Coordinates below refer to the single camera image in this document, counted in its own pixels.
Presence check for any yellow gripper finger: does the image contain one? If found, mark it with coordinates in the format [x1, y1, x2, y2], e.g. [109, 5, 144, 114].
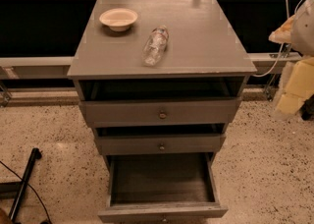
[269, 15, 295, 44]

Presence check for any thin metal support rod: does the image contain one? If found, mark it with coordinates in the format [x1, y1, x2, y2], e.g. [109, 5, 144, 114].
[263, 42, 293, 101]

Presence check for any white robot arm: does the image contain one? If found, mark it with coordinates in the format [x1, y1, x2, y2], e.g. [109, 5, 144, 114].
[269, 0, 314, 56]

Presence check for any metal railing frame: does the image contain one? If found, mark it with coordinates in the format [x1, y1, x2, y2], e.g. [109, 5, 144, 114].
[0, 0, 314, 108]

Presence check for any beige paper bowl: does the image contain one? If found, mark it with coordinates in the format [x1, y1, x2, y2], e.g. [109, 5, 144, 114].
[99, 8, 138, 32]

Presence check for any black floor cable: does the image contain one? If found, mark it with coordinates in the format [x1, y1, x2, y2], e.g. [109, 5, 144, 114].
[0, 160, 53, 224]

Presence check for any grey middle drawer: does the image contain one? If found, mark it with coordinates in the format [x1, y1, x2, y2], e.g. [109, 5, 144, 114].
[95, 134, 226, 155]

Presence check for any grey open bottom drawer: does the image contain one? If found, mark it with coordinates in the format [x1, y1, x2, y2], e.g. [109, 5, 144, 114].
[98, 153, 228, 223]

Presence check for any white hanging cable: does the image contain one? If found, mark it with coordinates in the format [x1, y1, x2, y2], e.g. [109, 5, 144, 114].
[251, 0, 313, 79]

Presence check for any black metal stand leg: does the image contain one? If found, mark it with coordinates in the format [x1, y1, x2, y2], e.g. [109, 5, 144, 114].
[0, 148, 41, 222]

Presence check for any grey wooden drawer cabinet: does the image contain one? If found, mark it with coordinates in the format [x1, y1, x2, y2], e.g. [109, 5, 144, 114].
[67, 0, 258, 224]

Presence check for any grey top drawer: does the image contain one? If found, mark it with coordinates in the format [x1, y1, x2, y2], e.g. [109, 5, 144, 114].
[79, 98, 241, 128]

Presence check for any clear plastic water bottle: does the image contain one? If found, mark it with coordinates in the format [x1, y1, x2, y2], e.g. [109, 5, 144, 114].
[142, 26, 169, 67]

